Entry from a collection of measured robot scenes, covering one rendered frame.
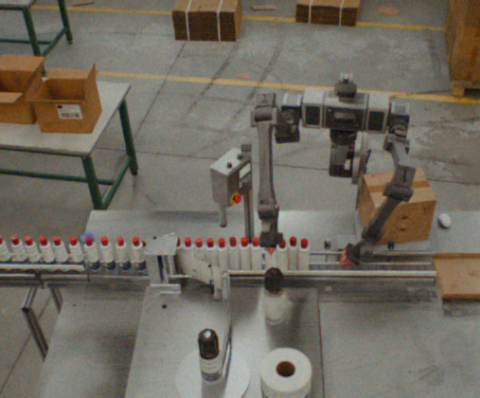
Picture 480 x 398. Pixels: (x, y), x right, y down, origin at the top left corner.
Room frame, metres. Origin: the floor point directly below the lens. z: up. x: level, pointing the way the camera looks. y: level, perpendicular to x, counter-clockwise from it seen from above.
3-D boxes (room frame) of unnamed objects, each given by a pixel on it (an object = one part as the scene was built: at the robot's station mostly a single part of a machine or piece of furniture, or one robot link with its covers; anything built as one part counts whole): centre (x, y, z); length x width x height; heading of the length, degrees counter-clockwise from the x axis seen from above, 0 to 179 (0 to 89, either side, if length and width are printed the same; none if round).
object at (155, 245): (2.05, 0.36, 1.14); 0.14 x 0.11 x 0.01; 85
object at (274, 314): (1.82, -0.13, 1.03); 0.09 x 0.09 x 0.30
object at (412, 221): (2.38, -0.78, 0.99); 0.30 x 0.24 x 0.27; 94
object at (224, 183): (2.20, 0.03, 1.38); 0.17 x 0.10 x 0.19; 140
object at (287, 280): (2.11, -0.08, 0.85); 1.65 x 0.11 x 0.05; 85
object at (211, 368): (1.53, 0.15, 1.04); 0.09 x 0.09 x 0.29
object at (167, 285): (2.05, 0.35, 1.01); 0.14 x 0.13 x 0.26; 85
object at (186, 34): (6.29, 0.21, 0.16); 0.65 x 0.54 x 0.32; 81
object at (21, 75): (3.74, 1.45, 0.96); 0.53 x 0.45 x 0.37; 168
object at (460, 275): (2.02, -1.07, 0.85); 0.30 x 0.26 x 0.04; 85
